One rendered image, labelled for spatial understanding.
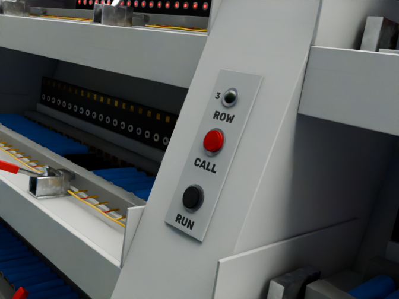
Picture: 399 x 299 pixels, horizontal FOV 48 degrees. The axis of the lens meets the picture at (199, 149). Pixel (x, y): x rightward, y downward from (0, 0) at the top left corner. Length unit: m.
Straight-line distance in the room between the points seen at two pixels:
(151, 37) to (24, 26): 0.27
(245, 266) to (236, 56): 0.15
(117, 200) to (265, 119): 0.21
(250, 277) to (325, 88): 0.14
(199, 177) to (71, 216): 0.18
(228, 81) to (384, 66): 0.11
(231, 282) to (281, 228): 0.06
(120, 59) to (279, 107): 0.20
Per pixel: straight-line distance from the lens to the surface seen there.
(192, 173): 0.32
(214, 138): 0.31
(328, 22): 0.32
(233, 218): 0.30
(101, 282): 0.40
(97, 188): 0.49
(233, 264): 0.30
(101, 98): 0.73
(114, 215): 0.45
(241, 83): 0.32
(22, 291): 0.56
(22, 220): 0.52
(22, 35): 0.66
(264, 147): 0.30
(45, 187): 0.50
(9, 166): 0.49
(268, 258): 0.33
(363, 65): 0.29
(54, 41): 0.57
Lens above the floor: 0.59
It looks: 1 degrees up
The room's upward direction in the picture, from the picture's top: 20 degrees clockwise
